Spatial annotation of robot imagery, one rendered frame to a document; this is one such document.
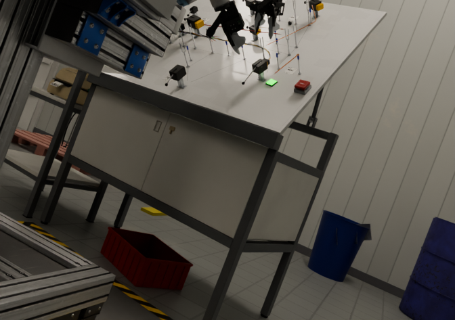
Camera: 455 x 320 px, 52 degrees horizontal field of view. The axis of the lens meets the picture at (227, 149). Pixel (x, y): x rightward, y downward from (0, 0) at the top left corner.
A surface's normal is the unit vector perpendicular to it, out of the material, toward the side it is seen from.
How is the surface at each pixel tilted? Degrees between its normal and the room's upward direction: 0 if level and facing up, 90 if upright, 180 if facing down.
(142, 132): 90
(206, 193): 90
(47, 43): 90
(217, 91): 52
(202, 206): 90
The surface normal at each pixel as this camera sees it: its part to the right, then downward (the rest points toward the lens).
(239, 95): -0.18, -0.72
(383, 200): -0.33, -0.12
